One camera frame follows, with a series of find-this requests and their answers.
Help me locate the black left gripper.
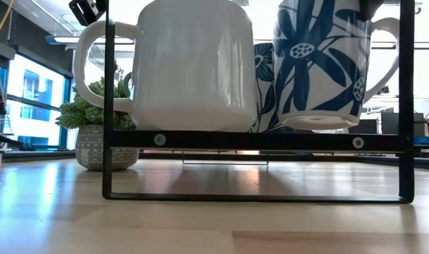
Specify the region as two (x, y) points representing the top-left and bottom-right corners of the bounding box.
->
(68, 0), (109, 27)

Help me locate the teal green mug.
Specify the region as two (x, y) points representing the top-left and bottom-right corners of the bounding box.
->
(121, 71), (136, 100)

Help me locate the blue dotted-centre floral mug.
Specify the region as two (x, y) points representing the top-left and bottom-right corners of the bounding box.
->
(272, 0), (401, 131)

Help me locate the olive green mug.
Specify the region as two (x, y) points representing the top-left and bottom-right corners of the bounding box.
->
(73, 0), (258, 133)

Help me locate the olive interior white mug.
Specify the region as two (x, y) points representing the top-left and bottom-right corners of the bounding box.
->
(251, 42), (285, 134)

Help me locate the long ceiling light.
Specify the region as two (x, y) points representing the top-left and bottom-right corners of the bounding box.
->
(44, 34), (136, 46)

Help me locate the black computer monitor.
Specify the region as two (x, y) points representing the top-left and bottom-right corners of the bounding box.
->
(380, 111), (426, 139)
(347, 119), (380, 134)

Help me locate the green succulent in grey pot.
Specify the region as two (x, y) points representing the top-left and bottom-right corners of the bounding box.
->
(54, 70), (140, 171)

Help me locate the black aluminium table frame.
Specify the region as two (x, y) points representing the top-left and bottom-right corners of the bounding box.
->
(0, 147), (429, 169)

